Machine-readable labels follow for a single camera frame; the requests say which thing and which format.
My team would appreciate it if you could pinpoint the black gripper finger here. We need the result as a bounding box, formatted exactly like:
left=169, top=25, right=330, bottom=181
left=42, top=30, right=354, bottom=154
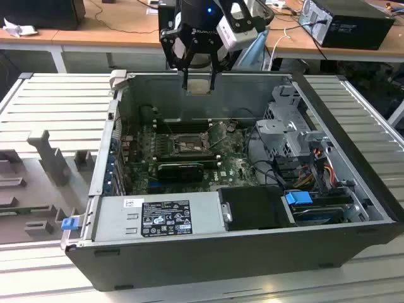
left=160, top=28, right=196, bottom=90
left=209, top=49, right=237, bottom=92

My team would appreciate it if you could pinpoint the silver topped CPU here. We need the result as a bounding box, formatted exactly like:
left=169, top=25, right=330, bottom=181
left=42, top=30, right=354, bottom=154
left=186, top=78, right=211, bottom=95

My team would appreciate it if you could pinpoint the metal socket cover frame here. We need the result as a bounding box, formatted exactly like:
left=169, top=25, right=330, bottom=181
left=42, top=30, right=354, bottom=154
left=201, top=119, right=236, bottom=150

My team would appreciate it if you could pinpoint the black RAM slot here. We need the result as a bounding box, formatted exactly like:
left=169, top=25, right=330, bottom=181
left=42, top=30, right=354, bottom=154
left=154, top=117, right=212, bottom=122
left=152, top=156, right=222, bottom=161
left=155, top=121, right=212, bottom=126
left=156, top=128, right=213, bottom=133
left=152, top=153, right=222, bottom=158
left=156, top=124, right=213, bottom=129
left=152, top=159, right=222, bottom=164

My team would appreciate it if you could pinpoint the CPU socket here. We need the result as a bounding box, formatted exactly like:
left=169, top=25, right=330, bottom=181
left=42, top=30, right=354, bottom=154
left=170, top=132, right=212, bottom=156

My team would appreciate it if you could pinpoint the pale blue teach pendant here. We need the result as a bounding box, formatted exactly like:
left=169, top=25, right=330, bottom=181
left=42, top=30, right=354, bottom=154
left=235, top=30, right=270, bottom=72

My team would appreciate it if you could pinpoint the pale grey case latch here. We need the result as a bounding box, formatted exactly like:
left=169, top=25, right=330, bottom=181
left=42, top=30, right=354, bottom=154
left=109, top=69, right=129, bottom=102

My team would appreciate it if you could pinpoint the silver metal drive cage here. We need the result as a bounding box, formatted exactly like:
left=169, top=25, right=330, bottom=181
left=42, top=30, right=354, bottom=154
left=254, top=83, right=337, bottom=168

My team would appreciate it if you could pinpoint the green RAM stick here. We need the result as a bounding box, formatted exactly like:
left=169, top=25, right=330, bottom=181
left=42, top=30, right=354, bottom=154
left=154, top=160, right=221, bottom=168
left=0, top=205, right=51, bottom=215

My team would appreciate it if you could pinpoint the green motherboard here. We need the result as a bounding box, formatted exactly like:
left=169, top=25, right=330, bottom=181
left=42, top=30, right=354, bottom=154
left=124, top=121, right=264, bottom=196

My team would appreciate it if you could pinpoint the black graphics card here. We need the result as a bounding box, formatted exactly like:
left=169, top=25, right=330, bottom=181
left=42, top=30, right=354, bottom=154
left=157, top=162, right=205, bottom=183

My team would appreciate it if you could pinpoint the black plastic shroud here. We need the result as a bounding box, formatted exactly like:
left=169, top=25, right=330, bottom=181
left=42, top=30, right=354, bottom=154
left=217, top=185, right=297, bottom=231

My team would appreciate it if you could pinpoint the hard disk in blue carrier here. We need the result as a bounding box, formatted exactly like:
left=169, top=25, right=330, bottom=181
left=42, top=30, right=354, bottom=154
left=283, top=191, right=353, bottom=227

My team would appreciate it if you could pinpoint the black desktop computer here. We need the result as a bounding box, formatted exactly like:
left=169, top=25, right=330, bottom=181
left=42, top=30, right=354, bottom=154
left=298, top=0, right=397, bottom=51

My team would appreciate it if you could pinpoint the silver power supply unit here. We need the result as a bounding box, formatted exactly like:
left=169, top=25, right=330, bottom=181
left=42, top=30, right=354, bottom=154
left=91, top=191, right=230, bottom=242

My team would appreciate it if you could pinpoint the black computer case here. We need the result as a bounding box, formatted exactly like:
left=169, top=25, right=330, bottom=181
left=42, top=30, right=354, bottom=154
left=0, top=0, right=86, bottom=32

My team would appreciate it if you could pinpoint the crumpled white paper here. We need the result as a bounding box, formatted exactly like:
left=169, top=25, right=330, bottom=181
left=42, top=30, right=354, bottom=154
left=2, top=17, right=39, bottom=39

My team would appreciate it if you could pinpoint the grey parts rack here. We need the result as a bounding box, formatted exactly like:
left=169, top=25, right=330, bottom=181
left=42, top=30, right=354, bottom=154
left=0, top=129, right=99, bottom=246

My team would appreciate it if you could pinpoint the black open PC case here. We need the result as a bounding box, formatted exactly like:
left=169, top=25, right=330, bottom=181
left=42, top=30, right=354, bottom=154
left=59, top=71, right=404, bottom=293

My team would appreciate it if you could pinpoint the blue plastic case clip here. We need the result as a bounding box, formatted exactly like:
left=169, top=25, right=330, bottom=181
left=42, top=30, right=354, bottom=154
left=61, top=217, right=79, bottom=231

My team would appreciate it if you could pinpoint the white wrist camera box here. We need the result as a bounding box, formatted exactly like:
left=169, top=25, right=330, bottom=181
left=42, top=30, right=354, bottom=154
left=217, top=14, right=260, bottom=51

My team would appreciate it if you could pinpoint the black camera bracket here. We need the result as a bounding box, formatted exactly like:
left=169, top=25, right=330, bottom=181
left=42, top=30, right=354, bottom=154
left=220, top=0, right=255, bottom=32

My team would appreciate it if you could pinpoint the white cable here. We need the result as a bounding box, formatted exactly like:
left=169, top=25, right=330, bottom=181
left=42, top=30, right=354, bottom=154
left=263, top=27, right=293, bottom=72

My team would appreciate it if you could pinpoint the wooden desk white frame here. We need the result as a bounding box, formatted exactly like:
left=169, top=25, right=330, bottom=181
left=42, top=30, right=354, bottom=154
left=0, top=0, right=275, bottom=75
left=266, top=0, right=404, bottom=62

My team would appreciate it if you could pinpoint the black cable bundle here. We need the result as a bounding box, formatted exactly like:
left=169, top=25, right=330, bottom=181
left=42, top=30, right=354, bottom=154
left=246, top=124, right=304, bottom=190

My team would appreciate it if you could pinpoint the coloured power wire bundle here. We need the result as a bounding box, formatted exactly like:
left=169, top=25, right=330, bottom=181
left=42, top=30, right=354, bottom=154
left=293, top=162, right=336, bottom=190

